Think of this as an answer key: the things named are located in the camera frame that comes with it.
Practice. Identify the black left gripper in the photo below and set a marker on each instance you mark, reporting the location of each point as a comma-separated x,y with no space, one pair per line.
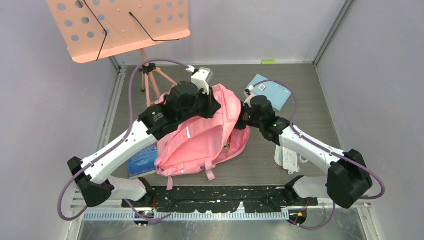
212,104

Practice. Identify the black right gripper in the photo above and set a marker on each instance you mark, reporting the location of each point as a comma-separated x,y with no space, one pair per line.
238,125

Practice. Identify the pink student backpack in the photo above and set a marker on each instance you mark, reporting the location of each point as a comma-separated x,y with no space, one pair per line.
198,144

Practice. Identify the green paperback book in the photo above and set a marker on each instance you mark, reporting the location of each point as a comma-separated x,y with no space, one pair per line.
227,144

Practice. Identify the blue orange paperback book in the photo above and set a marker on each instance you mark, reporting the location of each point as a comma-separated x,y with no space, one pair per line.
143,162

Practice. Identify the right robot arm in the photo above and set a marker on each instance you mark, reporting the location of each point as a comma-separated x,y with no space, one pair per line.
346,178

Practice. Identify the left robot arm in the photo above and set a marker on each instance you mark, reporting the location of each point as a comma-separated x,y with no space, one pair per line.
93,174

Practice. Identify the light blue thin notebook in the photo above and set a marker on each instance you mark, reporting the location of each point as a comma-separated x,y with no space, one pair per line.
276,93

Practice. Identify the green tape strip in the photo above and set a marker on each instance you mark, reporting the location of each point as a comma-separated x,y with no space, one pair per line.
268,62

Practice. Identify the white packaged toothbrush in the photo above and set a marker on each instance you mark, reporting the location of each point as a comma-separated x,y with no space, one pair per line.
287,159

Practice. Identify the clear tape roll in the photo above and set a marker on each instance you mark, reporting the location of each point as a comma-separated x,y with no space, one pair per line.
302,159

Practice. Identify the pink music stand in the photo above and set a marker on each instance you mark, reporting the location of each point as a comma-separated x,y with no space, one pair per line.
98,29

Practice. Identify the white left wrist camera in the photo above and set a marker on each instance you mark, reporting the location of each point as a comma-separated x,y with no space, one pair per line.
201,77

